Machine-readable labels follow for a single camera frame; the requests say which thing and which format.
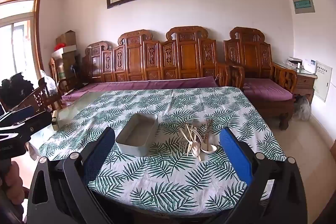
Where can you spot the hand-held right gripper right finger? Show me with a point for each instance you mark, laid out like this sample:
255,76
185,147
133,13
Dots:
233,155

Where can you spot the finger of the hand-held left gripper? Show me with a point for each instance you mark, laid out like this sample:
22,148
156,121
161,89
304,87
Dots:
36,121
22,112

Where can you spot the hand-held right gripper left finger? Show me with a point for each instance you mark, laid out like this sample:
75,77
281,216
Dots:
99,155

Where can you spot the metal spoon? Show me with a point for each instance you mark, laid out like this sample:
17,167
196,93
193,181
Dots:
209,148
195,150

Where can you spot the grey rectangular tray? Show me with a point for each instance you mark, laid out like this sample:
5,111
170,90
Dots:
136,134

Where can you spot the metal fork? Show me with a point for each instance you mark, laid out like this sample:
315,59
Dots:
183,146

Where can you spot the person's left hand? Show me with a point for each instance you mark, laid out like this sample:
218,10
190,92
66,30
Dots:
11,182

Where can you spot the cream table corner guard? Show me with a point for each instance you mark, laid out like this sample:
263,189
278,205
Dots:
54,120

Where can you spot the small carved wooden chair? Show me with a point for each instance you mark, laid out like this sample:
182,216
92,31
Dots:
39,99

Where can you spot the black cloth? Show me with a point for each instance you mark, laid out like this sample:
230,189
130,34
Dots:
15,87

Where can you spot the clear plastic bag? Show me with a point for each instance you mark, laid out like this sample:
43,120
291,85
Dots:
49,82

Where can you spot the pale wooden chopstick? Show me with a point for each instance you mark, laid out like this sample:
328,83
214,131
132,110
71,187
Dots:
193,144

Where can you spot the stacked cardboard boxes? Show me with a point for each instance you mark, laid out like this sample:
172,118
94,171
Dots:
69,64

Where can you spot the green leaf-print tablecloth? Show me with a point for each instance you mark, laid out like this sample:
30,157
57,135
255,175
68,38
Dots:
168,182

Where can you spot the purple armchair cushion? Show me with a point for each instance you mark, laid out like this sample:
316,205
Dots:
265,88

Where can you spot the wooden framed window door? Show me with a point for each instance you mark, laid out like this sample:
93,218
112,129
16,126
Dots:
18,37

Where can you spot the red artificial flowers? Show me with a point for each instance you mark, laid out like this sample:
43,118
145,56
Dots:
59,46

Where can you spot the white floor fan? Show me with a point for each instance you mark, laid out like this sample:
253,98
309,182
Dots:
302,108

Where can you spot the carved wooden armchair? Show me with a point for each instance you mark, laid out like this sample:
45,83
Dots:
249,56

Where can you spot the wooden side table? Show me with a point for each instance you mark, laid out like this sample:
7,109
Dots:
304,82

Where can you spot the carved wooden sofa bench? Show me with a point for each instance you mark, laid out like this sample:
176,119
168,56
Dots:
157,56

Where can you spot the white wall distribution box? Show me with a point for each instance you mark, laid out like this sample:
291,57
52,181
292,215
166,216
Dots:
323,81

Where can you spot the grey wall panel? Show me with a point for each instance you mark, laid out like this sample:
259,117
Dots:
303,2

